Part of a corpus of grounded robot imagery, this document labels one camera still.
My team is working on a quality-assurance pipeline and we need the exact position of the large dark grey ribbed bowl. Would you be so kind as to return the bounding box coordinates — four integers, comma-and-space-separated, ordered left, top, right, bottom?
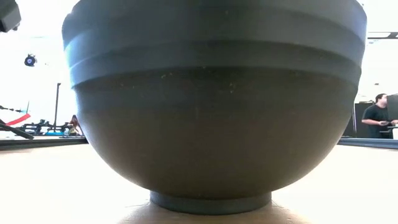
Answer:
61, 0, 368, 216

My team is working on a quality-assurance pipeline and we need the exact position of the person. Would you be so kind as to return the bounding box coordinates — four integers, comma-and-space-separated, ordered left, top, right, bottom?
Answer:
68, 114, 84, 137
361, 93, 398, 139

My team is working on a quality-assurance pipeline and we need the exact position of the black background robot rig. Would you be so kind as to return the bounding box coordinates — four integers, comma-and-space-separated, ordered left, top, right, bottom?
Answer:
18, 119, 73, 137

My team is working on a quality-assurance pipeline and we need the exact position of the black partition panel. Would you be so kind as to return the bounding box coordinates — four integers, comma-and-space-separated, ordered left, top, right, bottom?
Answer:
341, 101, 376, 138

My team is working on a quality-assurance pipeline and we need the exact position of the red flat object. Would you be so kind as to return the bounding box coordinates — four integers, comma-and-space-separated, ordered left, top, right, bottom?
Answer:
5, 113, 32, 127

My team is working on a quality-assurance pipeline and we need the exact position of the black slanted bar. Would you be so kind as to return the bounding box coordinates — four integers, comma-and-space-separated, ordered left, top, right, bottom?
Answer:
0, 119, 35, 140

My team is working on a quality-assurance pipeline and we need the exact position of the dark computer monitor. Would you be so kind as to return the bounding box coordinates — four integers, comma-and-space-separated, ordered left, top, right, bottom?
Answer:
386, 94, 398, 121

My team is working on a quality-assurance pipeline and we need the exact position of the black metal frame stand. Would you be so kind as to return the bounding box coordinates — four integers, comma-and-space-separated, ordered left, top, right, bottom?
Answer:
53, 82, 62, 133

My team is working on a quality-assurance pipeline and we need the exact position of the black ceiling camera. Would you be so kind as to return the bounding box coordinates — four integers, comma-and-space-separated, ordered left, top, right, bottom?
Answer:
24, 54, 38, 68

